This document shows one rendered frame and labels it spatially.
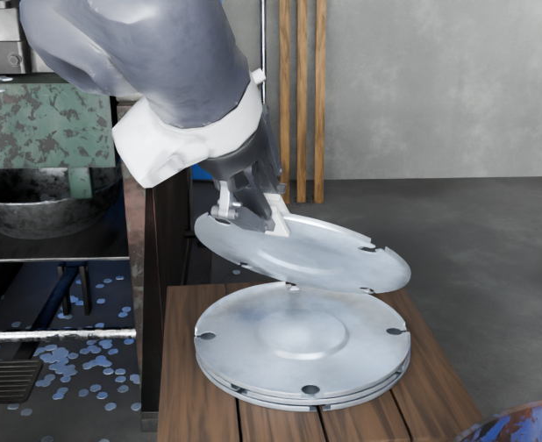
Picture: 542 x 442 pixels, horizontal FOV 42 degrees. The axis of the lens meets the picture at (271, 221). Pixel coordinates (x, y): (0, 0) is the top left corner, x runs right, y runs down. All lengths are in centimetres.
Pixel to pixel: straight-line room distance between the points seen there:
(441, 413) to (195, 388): 30
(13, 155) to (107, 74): 74
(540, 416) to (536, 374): 94
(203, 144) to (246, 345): 42
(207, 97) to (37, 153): 75
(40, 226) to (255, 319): 56
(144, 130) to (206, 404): 39
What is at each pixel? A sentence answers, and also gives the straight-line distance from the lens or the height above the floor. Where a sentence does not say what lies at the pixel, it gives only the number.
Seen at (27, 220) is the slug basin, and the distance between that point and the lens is 140.
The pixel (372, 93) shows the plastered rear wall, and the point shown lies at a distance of 266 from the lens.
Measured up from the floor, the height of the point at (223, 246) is 47.
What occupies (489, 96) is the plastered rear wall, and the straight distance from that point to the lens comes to 278.
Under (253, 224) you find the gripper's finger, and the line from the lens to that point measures 71.
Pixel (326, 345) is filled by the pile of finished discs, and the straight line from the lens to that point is 93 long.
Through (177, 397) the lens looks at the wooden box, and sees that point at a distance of 88.
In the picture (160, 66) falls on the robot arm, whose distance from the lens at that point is 50.
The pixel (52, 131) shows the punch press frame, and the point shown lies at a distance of 124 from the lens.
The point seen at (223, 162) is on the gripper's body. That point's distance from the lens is 62.
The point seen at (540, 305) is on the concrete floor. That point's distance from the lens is 192.
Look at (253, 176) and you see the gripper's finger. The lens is 67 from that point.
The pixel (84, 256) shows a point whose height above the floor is 31.
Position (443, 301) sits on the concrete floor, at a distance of 187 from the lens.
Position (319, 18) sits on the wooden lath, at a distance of 240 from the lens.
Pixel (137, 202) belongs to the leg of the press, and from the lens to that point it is 119.
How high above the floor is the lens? 87
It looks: 22 degrees down
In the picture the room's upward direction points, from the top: straight up
